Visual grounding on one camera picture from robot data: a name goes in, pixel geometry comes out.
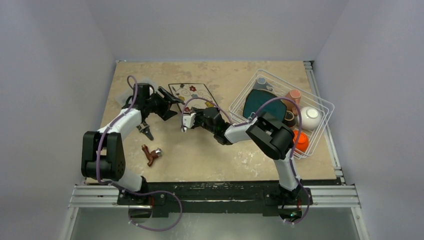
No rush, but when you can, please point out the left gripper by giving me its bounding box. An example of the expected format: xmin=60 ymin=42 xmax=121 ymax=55
xmin=145 ymin=87 xmax=183 ymax=121

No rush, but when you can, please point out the square floral plate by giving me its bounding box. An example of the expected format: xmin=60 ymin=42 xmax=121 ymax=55
xmin=168 ymin=83 xmax=218 ymax=113

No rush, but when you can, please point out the dark teal plate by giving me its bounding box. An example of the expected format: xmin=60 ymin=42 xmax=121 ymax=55
xmin=242 ymin=89 xmax=287 ymax=121

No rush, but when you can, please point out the grey blue mug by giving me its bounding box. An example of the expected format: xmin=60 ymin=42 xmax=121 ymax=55
xmin=253 ymin=77 xmax=273 ymax=92

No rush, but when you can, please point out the brown glazed bowl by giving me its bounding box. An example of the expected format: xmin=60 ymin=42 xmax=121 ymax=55
xmin=282 ymin=110 xmax=297 ymax=129

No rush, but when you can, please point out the pink floral mug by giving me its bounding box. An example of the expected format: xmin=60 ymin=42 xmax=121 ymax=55
xmin=283 ymin=89 xmax=302 ymax=116

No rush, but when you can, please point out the orange bowl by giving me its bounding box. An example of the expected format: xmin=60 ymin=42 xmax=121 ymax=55
xmin=293 ymin=130 xmax=309 ymax=154

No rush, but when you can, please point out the white bowl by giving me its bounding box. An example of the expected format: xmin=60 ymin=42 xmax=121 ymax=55
xmin=297 ymin=106 xmax=323 ymax=132

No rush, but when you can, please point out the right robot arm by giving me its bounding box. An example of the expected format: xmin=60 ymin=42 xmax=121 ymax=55
xmin=181 ymin=107 xmax=301 ymax=204

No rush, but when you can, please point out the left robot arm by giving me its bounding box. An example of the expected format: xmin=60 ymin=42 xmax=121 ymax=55
xmin=81 ymin=83 xmax=183 ymax=205

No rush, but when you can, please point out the clear plastic organizer box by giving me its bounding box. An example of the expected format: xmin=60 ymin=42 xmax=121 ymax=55
xmin=114 ymin=77 xmax=159 ymax=107

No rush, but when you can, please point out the brown pipe fitting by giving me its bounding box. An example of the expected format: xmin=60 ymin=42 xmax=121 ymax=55
xmin=141 ymin=144 xmax=163 ymax=167

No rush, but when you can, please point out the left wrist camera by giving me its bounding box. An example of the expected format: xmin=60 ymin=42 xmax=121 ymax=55
xmin=148 ymin=84 xmax=156 ymax=96

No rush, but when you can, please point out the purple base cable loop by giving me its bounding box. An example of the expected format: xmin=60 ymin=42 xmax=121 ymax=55
xmin=128 ymin=190 xmax=184 ymax=232

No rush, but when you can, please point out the black base frame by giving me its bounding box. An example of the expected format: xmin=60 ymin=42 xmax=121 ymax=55
xmin=117 ymin=180 xmax=313 ymax=221

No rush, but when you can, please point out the white wire dish rack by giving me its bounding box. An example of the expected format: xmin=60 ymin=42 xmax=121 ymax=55
xmin=229 ymin=69 xmax=335 ymax=159

